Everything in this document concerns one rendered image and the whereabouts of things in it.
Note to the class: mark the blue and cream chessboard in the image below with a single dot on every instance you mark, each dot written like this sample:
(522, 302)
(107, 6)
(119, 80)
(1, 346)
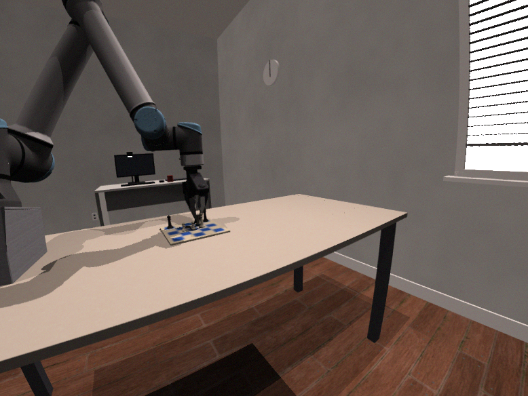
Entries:
(177, 236)

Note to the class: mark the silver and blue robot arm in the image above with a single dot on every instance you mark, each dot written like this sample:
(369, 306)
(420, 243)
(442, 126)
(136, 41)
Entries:
(25, 147)

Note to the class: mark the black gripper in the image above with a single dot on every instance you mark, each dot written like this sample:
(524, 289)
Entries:
(190, 192)

